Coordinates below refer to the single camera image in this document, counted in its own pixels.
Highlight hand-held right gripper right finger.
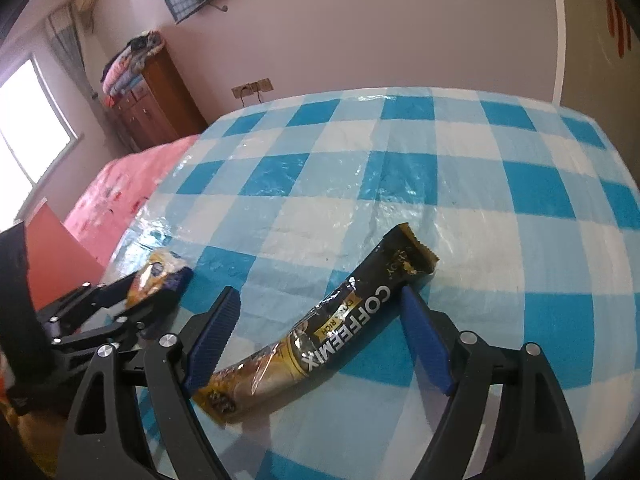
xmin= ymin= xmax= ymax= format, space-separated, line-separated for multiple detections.
xmin=400 ymin=287 xmax=586 ymax=480

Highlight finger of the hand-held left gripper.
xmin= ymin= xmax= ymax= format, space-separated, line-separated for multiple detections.
xmin=37 ymin=272 xmax=138 ymax=341
xmin=52 ymin=290 xmax=181 ymax=356

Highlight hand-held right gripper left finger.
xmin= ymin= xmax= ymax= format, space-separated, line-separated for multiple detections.
xmin=57 ymin=287 xmax=242 ymax=480

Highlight yellow snack packet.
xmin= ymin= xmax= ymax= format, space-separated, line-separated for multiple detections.
xmin=125 ymin=247 xmax=193 ymax=308

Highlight black coffee stick packet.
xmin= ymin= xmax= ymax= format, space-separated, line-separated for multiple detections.
xmin=192 ymin=223 xmax=440 ymax=428

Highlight orange red board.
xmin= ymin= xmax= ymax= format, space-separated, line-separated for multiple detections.
xmin=15 ymin=199 xmax=106 ymax=311

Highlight pink heart print blanket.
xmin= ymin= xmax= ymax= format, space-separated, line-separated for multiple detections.
xmin=64 ymin=135 xmax=201 ymax=268

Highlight blue white checkered tablecloth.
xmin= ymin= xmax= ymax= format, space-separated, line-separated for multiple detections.
xmin=100 ymin=87 xmax=640 ymax=480

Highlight window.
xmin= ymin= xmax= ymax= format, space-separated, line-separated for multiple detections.
xmin=0 ymin=55 xmax=78 ymax=196

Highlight brown wooden cabinet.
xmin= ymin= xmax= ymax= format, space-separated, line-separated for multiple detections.
xmin=102 ymin=47 xmax=208 ymax=153

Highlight stack of folded blankets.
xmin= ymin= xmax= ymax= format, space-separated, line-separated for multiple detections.
xmin=101 ymin=31 xmax=166 ymax=106

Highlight light curtain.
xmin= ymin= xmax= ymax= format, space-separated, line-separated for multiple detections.
xmin=45 ymin=7 xmax=96 ymax=106

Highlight cream door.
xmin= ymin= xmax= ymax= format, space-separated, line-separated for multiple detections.
xmin=550 ymin=0 xmax=640 ymax=126

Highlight red door decoration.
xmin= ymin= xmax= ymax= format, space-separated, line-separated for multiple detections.
xmin=602 ymin=0 xmax=633 ymax=58

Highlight wall socket strip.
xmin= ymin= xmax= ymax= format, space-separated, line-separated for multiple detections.
xmin=231 ymin=78 xmax=275 ymax=97

